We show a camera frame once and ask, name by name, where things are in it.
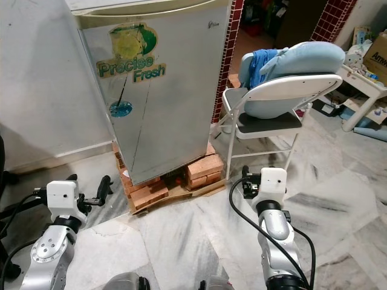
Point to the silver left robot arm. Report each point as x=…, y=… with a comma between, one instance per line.
x=48, y=254

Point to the white mini fridge door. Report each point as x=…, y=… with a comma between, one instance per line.
x=175, y=121

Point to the grey robot left leg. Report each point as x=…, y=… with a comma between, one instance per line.
x=124, y=283

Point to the grey robot leg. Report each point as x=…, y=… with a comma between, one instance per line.
x=124, y=283
x=217, y=284

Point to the grey robot right leg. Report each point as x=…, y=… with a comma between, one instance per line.
x=217, y=284

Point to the white folding chair grey seat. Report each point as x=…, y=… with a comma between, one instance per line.
x=302, y=84

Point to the blue cloth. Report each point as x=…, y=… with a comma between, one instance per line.
x=263, y=67

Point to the light blue padded cushion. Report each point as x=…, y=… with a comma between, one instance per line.
x=308, y=60

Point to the brown cardboard box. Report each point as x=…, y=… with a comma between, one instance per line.
x=378, y=60

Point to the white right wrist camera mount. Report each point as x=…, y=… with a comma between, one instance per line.
x=273, y=184

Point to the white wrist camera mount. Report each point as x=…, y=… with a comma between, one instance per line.
x=273, y=184
x=63, y=202

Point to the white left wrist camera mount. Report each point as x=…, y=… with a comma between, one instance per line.
x=63, y=202

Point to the white tubular frame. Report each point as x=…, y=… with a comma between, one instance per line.
x=360, y=112

